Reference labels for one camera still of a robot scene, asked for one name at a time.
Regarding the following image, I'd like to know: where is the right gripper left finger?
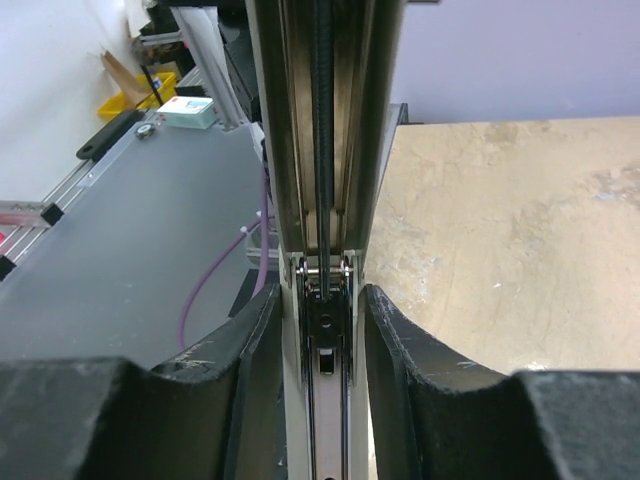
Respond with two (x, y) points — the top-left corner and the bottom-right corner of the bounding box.
(1, 285), (285, 479)

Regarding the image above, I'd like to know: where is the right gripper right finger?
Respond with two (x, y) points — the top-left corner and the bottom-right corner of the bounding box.
(363, 285), (639, 479)

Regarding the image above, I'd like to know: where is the black and silver stapler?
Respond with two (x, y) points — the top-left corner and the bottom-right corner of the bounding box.
(246, 1), (405, 479)

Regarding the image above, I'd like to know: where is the white cardboard box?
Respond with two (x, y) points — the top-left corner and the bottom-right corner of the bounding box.
(157, 96), (218, 130)

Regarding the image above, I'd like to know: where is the yellow plastic bin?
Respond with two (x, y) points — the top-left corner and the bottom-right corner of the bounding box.
(96, 72), (177, 122)

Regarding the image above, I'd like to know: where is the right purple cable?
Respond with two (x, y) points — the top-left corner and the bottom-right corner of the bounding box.
(177, 174), (279, 354)

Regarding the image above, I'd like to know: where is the black handle tool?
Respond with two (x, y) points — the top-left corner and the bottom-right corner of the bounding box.
(76, 109), (145, 162)

